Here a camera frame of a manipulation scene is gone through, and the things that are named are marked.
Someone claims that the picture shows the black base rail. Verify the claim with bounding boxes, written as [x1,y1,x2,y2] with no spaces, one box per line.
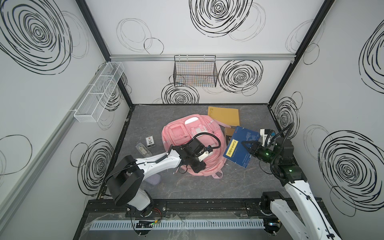
[83,198,276,219]

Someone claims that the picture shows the pink student backpack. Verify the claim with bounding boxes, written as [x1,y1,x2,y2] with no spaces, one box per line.
[162,114,229,179]

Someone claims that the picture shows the yellow padded envelope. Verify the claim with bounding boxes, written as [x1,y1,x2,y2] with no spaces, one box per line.
[208,107,240,127]

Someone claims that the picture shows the blue book with yellow label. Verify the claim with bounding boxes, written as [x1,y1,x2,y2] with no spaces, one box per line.
[223,126,260,168]

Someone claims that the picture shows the purple eraser pouch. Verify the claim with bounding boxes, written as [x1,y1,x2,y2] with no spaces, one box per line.
[146,174,162,186]

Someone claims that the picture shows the white mesh wall shelf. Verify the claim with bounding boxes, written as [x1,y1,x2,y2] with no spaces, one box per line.
[74,62,125,123]

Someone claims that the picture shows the white slotted cable duct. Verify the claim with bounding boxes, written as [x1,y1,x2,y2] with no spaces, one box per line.
[89,219,265,231]

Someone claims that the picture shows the clear plastic case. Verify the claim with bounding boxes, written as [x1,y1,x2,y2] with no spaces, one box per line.
[136,143,153,158]

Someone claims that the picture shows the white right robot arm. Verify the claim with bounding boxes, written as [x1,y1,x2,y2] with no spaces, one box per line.
[242,138,340,240]

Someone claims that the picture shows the small white card packet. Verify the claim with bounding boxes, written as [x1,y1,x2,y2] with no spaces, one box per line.
[146,136,156,148]

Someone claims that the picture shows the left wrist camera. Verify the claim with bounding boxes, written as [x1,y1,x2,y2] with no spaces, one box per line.
[198,149,214,162]

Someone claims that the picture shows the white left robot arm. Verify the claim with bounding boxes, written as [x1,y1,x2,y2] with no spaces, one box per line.
[105,139,221,212]

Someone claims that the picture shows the brown and black book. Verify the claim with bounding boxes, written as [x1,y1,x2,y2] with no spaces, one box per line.
[224,126,236,145]

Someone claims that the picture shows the black wire wall basket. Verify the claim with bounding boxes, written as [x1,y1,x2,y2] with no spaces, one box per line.
[173,55,219,88]

